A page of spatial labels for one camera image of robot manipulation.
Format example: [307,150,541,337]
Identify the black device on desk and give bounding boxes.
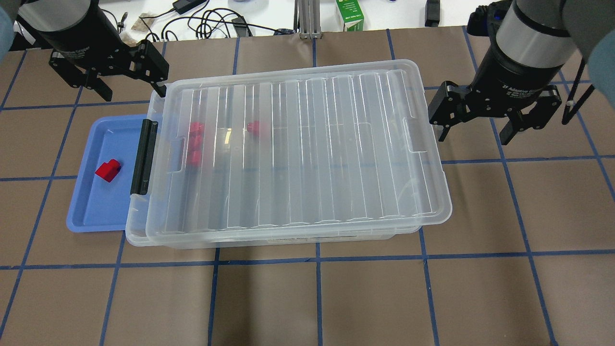
[424,0,441,27]

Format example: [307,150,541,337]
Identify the red block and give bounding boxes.
[95,159,122,183]
[187,135,204,151]
[186,150,202,167]
[189,121,206,136]

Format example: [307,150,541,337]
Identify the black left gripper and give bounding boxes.
[48,19,169,101]

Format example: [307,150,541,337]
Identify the clear plastic box lid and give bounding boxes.
[145,59,453,247]

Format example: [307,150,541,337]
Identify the red block box centre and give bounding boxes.
[246,121,261,136]

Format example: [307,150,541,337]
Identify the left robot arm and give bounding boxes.
[18,0,169,101]

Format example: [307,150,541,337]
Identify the blue plastic tray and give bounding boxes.
[66,114,146,234]

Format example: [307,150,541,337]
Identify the green white carton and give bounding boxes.
[335,0,365,32]

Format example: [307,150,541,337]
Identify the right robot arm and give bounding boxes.
[428,0,615,145]

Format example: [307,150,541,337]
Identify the aluminium frame post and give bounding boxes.
[294,0,321,40]

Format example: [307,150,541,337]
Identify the tangled black cables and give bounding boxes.
[98,7,296,44]

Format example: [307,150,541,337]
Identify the black power adapter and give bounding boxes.
[172,0,208,14]

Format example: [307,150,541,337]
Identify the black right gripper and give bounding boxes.
[428,46,562,146]

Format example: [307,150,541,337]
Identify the black box latch handle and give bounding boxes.
[130,119,159,195]

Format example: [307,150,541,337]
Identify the clear plastic storage box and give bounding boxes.
[125,72,423,250]

